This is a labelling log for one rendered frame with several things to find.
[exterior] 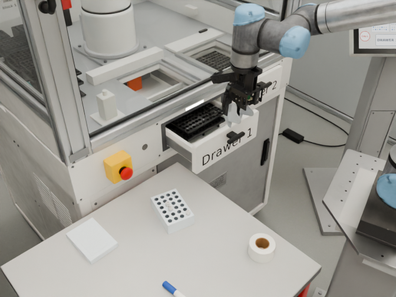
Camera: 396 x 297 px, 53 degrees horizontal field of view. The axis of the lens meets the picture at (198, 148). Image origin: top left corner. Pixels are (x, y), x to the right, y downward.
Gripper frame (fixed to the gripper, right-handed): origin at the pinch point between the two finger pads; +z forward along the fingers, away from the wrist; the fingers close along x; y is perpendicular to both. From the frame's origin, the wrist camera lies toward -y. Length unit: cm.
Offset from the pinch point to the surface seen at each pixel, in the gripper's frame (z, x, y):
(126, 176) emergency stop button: 9.1, -33.5, -9.6
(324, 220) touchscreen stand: 93, 69, 12
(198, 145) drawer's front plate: 3.6, -13.3, -1.1
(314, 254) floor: 96, 50, 20
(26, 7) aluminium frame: -41, -47, -18
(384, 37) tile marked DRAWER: -5, 81, 7
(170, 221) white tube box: 17.3, -30.7, 6.2
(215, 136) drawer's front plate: 3.7, -6.2, -1.0
